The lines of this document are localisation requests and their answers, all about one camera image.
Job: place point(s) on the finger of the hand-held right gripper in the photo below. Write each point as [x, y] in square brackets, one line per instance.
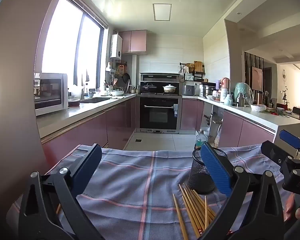
[291, 138]
[272, 152]

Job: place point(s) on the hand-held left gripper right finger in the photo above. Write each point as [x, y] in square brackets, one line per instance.
[215, 167]

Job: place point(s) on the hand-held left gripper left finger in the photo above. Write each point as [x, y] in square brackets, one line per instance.
[87, 170]

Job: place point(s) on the black mesh holder cup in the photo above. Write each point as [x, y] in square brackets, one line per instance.
[197, 170]

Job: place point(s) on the bunch of wooden chopsticks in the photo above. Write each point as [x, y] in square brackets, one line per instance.
[190, 205]

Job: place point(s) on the dining table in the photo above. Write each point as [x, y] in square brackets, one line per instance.
[292, 115]

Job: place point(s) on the cooking oil bottle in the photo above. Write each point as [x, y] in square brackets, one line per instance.
[201, 140]

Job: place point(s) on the pink lower cabinets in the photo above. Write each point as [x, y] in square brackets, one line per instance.
[90, 130]
[190, 115]

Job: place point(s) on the grey plaid tablecloth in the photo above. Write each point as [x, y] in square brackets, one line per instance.
[130, 180]

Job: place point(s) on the white bowl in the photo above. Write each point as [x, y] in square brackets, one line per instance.
[258, 108]

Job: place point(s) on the steel thermos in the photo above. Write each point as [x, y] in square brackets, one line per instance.
[240, 101]

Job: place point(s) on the pale green jug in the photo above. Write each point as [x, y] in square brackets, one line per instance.
[228, 100]

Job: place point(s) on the dark red bowl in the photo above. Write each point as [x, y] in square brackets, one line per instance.
[74, 103]

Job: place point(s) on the green plastic-covered fan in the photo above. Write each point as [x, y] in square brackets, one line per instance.
[241, 90]

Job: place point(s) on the kitchen sink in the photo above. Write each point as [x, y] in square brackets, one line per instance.
[96, 100]

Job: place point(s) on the black built-in oven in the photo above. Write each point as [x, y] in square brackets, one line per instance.
[160, 115]

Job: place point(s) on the steel pot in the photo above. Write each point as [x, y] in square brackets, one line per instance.
[208, 91]

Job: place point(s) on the silver rice cooker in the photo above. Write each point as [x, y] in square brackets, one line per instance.
[189, 90]

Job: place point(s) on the pink kettle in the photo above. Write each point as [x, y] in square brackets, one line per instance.
[225, 85]

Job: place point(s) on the white dish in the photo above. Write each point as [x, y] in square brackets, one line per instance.
[116, 92]

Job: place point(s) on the white microwave oven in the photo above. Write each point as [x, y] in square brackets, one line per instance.
[52, 92]

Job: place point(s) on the white clay pot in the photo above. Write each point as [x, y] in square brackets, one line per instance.
[170, 89]

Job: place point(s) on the hanging frying pan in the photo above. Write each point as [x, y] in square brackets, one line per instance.
[126, 78]

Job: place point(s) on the wooden cutting board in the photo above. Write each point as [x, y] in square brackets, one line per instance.
[198, 66]

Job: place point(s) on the black cooking pot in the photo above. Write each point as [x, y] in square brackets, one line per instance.
[149, 88]

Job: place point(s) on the stainless range hood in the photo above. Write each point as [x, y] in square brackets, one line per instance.
[160, 77]

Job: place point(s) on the white water heater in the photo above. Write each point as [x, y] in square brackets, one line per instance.
[116, 46]

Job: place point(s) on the kitchen window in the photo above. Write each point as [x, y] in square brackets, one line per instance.
[62, 42]

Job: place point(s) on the pink upper cabinet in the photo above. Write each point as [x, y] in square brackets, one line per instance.
[135, 41]

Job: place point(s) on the ceiling light panel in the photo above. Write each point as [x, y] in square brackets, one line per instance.
[162, 12]

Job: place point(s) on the wall clock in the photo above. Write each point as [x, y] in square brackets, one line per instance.
[284, 76]

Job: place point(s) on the framed wall picture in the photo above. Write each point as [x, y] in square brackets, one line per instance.
[257, 78]

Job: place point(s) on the black wall rack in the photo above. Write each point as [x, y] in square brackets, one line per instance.
[197, 76]

